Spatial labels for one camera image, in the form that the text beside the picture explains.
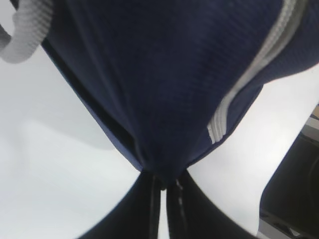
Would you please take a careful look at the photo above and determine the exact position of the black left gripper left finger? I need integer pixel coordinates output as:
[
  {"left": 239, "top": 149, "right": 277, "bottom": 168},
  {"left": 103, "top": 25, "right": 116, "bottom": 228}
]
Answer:
[{"left": 80, "top": 171, "right": 160, "bottom": 239}]

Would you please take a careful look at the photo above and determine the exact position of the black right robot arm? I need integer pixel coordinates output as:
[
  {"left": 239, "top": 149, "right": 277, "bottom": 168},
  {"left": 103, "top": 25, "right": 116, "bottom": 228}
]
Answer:
[{"left": 260, "top": 133, "right": 319, "bottom": 239}]

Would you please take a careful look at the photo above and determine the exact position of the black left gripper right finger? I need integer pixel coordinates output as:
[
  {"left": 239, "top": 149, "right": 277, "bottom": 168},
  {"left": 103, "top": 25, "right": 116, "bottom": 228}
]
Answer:
[{"left": 166, "top": 170, "right": 256, "bottom": 239}]

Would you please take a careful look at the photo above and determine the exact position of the navy blue lunch bag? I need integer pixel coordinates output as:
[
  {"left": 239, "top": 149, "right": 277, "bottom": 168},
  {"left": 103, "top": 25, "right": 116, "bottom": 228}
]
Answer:
[{"left": 0, "top": 0, "right": 319, "bottom": 183}]

